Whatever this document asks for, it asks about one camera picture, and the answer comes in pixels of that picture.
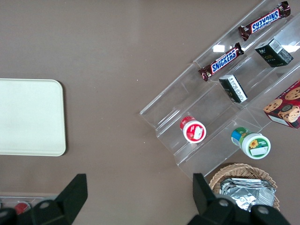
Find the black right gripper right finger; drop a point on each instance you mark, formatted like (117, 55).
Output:
(206, 201)

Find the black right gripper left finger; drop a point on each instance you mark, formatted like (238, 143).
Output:
(70, 199)

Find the light wicker basket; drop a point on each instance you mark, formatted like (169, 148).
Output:
(225, 172)

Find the cream rectangular tray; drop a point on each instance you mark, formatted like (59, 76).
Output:
(30, 117)

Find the silver foil packet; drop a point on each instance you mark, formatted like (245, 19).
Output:
(246, 197)
(246, 181)

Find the clear acrylic bottle rack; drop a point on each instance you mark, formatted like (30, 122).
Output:
(28, 199)

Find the red lid white jar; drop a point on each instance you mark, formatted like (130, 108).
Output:
(193, 131)

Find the green lid sunflower jar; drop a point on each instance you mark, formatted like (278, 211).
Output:
(253, 144)

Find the clear acrylic stepped shelf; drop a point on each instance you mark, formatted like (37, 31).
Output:
(178, 98)

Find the small black carton box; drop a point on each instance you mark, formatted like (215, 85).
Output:
(273, 55)
(233, 89)

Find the red chocolate chip cookie box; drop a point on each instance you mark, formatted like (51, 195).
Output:
(286, 105)

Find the Snickers chocolate bar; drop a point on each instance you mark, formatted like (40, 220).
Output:
(222, 62)
(266, 21)

